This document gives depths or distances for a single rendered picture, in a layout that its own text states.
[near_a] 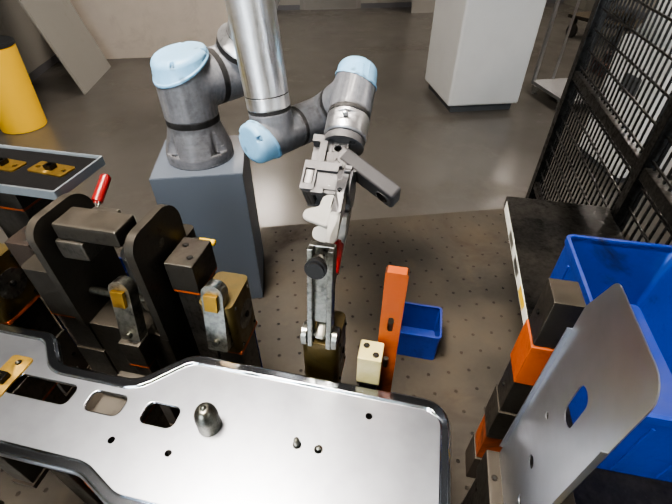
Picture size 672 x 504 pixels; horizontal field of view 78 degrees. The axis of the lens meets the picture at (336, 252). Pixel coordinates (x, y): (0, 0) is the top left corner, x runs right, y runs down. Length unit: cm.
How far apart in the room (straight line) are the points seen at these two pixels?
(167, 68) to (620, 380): 85
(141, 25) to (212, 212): 537
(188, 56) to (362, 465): 78
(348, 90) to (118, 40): 576
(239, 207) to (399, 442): 63
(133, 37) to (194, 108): 542
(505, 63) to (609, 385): 404
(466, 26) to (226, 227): 334
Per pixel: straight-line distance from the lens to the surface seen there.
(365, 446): 61
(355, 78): 76
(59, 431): 73
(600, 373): 39
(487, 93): 435
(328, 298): 57
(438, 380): 104
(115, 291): 73
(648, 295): 85
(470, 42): 412
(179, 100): 94
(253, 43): 71
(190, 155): 97
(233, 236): 105
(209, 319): 70
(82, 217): 74
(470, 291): 125
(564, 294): 56
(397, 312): 58
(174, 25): 620
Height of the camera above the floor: 156
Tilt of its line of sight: 41 degrees down
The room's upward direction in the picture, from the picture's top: straight up
